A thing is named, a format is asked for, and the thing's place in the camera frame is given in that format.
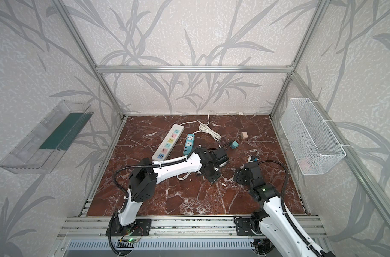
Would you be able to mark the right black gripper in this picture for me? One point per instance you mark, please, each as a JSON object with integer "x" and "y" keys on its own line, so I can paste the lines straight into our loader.
{"x": 241, "y": 176}

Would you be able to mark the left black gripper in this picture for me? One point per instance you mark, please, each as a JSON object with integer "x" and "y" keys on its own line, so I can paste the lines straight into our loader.
{"x": 212, "y": 173}

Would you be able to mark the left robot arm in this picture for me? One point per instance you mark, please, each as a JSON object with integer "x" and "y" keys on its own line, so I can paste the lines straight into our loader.
{"x": 138, "y": 183}

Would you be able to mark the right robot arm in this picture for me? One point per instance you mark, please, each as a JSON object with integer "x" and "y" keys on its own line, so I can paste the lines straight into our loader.
{"x": 274, "y": 220}

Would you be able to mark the teal power strip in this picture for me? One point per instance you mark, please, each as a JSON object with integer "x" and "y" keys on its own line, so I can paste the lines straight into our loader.
{"x": 188, "y": 144}

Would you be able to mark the teal adapter back right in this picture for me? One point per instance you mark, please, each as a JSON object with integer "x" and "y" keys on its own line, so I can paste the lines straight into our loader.
{"x": 234, "y": 144}

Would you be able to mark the white long power strip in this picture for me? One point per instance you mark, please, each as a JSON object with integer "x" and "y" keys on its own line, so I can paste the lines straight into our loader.
{"x": 168, "y": 143}

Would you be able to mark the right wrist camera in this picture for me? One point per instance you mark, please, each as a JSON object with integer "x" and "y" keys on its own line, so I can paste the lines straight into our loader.
{"x": 253, "y": 159}

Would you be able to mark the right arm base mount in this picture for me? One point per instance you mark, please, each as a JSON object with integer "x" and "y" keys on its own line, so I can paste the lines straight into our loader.
{"x": 244, "y": 227}

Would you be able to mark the white wire mesh basket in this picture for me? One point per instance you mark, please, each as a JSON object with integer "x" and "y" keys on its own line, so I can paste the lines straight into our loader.
{"x": 314, "y": 146}

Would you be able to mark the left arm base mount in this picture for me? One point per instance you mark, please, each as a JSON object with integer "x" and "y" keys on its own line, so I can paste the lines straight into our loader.
{"x": 140, "y": 227}

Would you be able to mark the aluminium front rail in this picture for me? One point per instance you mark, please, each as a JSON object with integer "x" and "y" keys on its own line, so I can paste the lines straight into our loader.
{"x": 209, "y": 226}

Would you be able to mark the clear plastic wall tray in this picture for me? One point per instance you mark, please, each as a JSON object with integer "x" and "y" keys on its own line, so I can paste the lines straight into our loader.
{"x": 42, "y": 149}

